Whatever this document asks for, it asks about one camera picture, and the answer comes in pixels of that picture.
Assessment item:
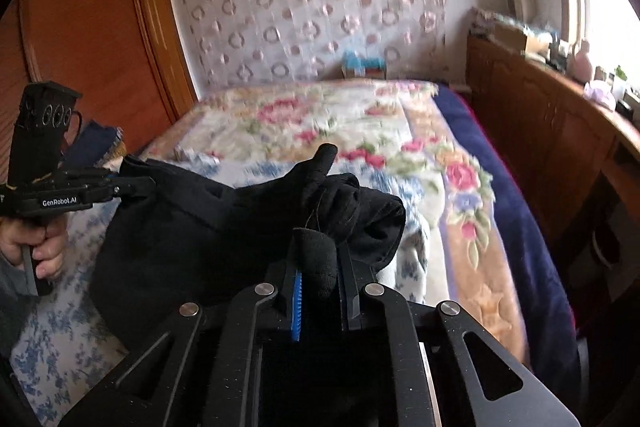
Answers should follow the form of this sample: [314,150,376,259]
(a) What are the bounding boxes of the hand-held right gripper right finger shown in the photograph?
[336,242,581,427]

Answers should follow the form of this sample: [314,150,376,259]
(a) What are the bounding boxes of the brown cardboard box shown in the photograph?
[492,24,538,55]

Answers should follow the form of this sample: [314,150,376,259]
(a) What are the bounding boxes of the pink bottle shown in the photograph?
[570,39,593,82]

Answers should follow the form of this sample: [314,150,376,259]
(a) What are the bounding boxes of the black trash bin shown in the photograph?
[589,227,623,270]

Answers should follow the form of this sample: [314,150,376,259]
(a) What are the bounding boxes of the wooden sideboard cabinet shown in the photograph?
[465,34,640,323]

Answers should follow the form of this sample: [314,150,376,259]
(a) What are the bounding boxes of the white plastic bag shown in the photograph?
[584,81,617,110]

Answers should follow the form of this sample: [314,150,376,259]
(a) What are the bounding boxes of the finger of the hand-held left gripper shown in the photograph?
[100,177,157,204]
[75,168,123,184]

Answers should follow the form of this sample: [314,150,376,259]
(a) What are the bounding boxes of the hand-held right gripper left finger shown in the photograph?
[60,257,306,427]

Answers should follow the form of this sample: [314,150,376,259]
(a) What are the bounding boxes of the navy blue cloth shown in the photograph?
[65,119,126,168]

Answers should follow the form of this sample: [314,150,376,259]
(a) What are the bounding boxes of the person's left hand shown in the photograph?
[0,217,70,282]

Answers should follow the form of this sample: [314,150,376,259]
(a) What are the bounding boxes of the navy blue bed cover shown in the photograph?
[432,82,583,388]

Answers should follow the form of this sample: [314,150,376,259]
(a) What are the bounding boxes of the black printed t-shirt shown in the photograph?
[92,143,407,427]

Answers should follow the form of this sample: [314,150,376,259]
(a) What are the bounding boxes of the window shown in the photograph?
[547,0,640,108]

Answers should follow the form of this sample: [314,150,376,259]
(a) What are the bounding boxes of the wooden louvered wardrobe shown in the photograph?
[0,0,198,188]

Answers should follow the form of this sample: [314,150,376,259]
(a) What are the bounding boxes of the white blue-flowered bed sheet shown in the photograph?
[10,152,451,413]

